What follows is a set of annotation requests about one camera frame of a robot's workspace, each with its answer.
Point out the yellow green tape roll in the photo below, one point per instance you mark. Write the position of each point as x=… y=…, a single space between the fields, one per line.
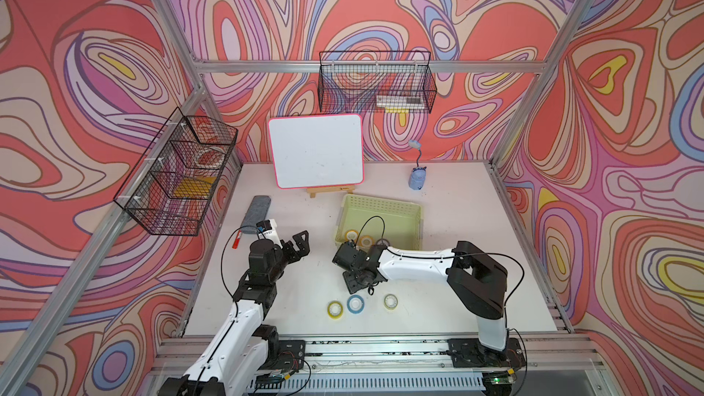
x=335 y=309

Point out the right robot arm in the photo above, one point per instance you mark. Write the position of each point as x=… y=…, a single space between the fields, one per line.
x=479 y=281

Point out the blue tape roll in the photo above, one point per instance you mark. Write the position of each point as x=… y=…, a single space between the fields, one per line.
x=355 y=304

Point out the clear yellowish tape roll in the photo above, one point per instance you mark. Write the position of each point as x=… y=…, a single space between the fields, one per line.
x=390 y=301

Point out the blue mouse shaped lamp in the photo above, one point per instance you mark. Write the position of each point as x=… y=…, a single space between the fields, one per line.
x=418 y=174

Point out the green plastic storage basket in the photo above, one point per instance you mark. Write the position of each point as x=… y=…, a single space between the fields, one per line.
x=399 y=222

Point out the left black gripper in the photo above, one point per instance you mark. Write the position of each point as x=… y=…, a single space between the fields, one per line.
x=293 y=257

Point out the pink framed whiteboard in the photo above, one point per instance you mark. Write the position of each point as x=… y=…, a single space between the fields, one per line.
x=317 y=151

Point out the green circuit board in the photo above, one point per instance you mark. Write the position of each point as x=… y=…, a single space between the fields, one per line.
x=271 y=381

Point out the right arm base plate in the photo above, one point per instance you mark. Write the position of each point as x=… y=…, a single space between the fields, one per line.
x=468 y=353

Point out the grey box in basket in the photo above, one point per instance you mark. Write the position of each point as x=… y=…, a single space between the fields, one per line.
x=400 y=103

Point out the orange tape roll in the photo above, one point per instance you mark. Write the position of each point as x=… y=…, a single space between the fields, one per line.
x=352 y=236
x=366 y=242

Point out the black wire basket back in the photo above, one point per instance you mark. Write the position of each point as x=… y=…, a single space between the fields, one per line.
x=349 y=81

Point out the yellow sponge in basket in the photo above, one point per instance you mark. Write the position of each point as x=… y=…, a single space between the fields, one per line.
x=193 y=188

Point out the grey whiteboard eraser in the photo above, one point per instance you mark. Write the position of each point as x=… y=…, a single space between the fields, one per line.
x=256 y=212

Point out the red marker pen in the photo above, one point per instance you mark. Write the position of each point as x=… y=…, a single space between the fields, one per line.
x=236 y=240

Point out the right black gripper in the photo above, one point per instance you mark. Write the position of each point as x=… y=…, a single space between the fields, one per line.
x=350 y=284

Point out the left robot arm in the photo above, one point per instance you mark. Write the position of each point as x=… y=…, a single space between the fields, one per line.
x=245 y=352

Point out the wooden whiteboard stand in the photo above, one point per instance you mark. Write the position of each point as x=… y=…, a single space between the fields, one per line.
x=315 y=191

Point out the black wire basket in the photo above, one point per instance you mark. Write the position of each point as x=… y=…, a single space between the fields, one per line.
x=349 y=81
x=185 y=146

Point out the black wire basket left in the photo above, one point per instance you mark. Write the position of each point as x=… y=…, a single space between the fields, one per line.
x=185 y=146

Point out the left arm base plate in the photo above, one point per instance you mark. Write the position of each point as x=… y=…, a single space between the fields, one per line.
x=285 y=355

